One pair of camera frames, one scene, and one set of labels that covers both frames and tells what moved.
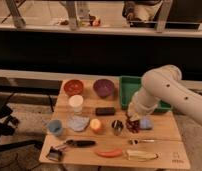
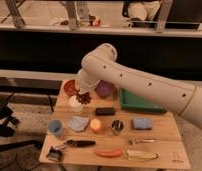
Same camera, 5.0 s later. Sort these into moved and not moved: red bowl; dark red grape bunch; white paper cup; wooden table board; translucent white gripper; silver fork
Moved: translucent white gripper; dark red grape bunch
Not moved: wooden table board; red bowl; silver fork; white paper cup
